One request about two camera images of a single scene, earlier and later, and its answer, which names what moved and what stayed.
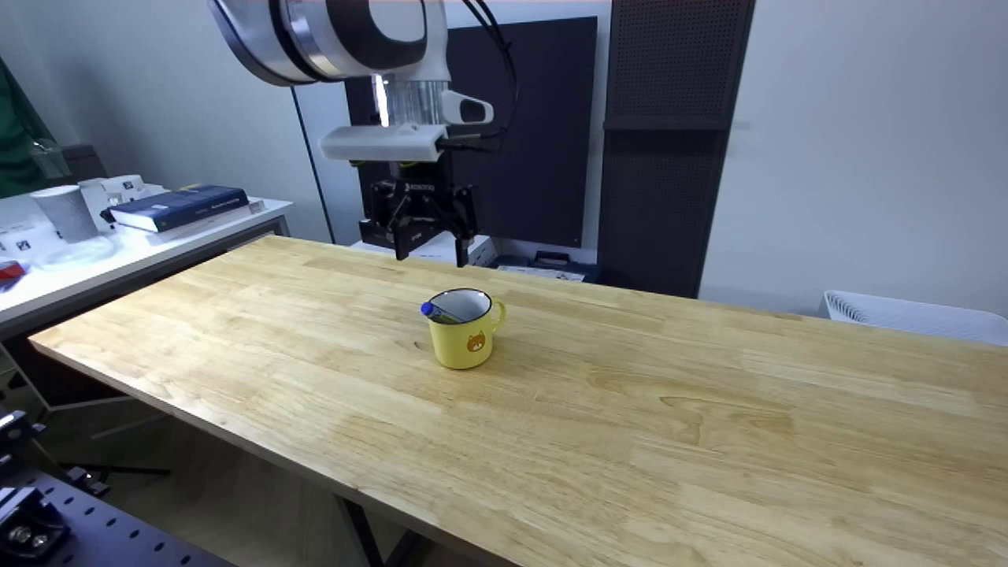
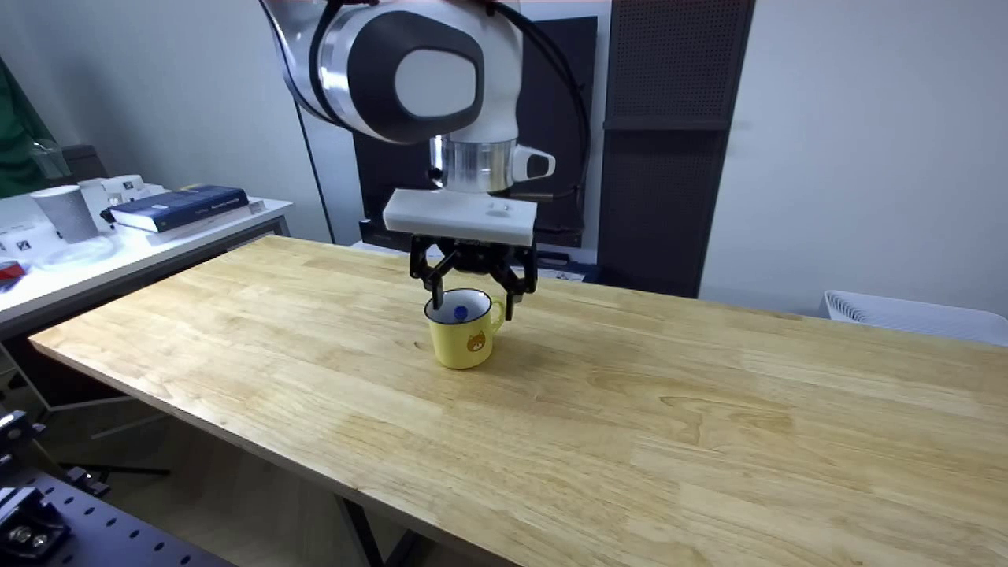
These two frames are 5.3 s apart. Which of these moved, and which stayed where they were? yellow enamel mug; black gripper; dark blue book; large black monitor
Moved: black gripper
Stayed: yellow enamel mug; large black monitor; dark blue book
